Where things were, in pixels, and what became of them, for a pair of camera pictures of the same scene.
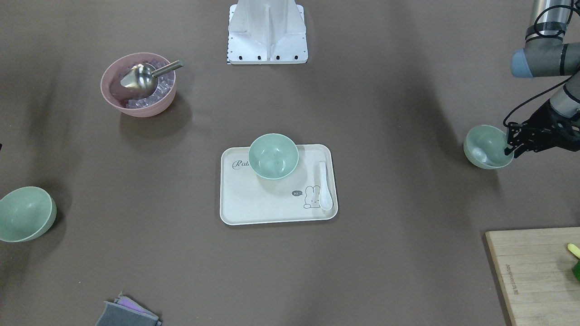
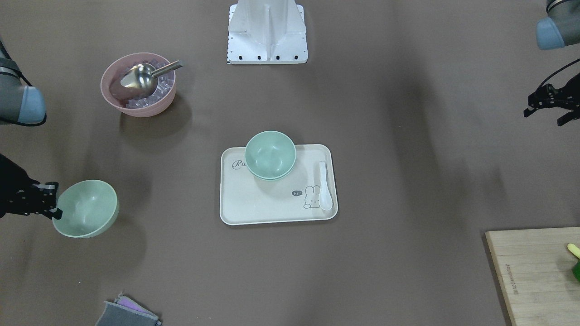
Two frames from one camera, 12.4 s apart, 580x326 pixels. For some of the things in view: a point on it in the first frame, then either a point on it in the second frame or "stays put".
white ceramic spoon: [325, 200] stays put
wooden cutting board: [534, 267] stays put
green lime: [576, 270] stays put
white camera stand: [267, 32] stays put
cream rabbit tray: [246, 198] stays put
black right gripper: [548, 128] -> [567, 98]
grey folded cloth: [126, 312] stays put
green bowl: [484, 146] -> [270, 155]
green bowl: [25, 213] -> [90, 208]
